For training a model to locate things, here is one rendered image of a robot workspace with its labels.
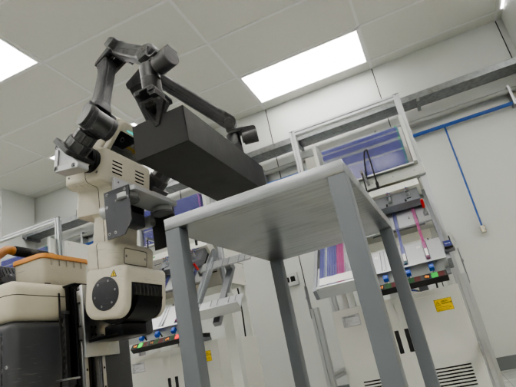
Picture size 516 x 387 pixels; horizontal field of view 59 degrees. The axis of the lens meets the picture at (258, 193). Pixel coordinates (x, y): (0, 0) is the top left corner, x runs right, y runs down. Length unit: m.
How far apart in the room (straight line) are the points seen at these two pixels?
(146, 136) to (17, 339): 0.71
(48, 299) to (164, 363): 1.65
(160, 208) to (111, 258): 0.27
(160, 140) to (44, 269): 0.69
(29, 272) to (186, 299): 0.83
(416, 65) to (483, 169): 1.23
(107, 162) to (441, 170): 3.44
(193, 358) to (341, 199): 0.46
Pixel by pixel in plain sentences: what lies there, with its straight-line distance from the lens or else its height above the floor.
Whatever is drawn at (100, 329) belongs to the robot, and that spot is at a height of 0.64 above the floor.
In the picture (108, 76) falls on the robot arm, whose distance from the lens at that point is 1.74.
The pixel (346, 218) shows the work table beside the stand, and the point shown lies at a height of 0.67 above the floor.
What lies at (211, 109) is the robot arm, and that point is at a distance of 1.85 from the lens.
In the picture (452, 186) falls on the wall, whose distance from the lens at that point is 4.49.
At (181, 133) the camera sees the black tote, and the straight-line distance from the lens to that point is 1.26.
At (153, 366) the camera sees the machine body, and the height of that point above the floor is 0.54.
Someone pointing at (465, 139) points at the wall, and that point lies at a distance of 4.63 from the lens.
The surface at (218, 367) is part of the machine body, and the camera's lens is 3.01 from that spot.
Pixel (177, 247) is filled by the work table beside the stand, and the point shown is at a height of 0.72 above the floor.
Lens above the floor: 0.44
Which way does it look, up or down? 20 degrees up
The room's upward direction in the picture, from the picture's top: 12 degrees counter-clockwise
